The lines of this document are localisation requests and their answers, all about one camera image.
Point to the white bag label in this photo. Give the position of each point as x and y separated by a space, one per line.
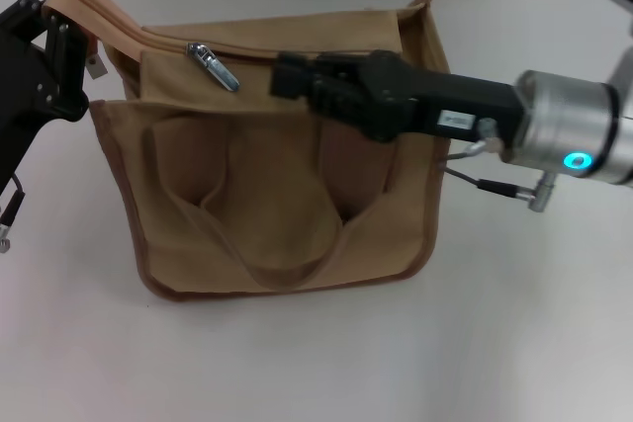
97 69

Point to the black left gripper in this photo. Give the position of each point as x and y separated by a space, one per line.
20 91

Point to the silver metal zipper pull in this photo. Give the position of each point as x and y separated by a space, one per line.
220 71

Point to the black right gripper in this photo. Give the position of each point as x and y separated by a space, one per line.
445 101

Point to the khaki canvas food bag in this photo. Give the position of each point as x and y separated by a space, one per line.
277 204

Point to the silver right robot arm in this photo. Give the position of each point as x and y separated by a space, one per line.
559 120

